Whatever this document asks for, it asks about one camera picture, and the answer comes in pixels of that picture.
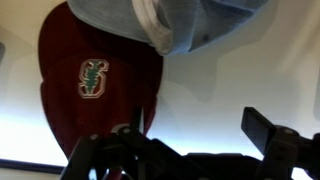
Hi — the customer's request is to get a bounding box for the black window frame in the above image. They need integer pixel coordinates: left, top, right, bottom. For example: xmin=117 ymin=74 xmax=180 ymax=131
xmin=0 ymin=157 xmax=70 ymax=175

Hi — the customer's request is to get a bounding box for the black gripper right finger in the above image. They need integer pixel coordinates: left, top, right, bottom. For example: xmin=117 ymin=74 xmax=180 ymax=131
xmin=240 ymin=106 xmax=320 ymax=180

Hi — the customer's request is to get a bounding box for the light blue cap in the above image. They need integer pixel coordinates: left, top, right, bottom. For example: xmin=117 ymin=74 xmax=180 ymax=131
xmin=66 ymin=0 xmax=270 ymax=57

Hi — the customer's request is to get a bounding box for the maroon cap with embroidered logo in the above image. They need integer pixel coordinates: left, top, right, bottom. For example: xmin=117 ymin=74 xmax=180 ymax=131
xmin=37 ymin=1 xmax=165 ymax=180

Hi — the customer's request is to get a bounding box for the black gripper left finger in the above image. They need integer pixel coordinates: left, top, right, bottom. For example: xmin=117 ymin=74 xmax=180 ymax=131
xmin=59 ymin=105 xmax=188 ymax=180

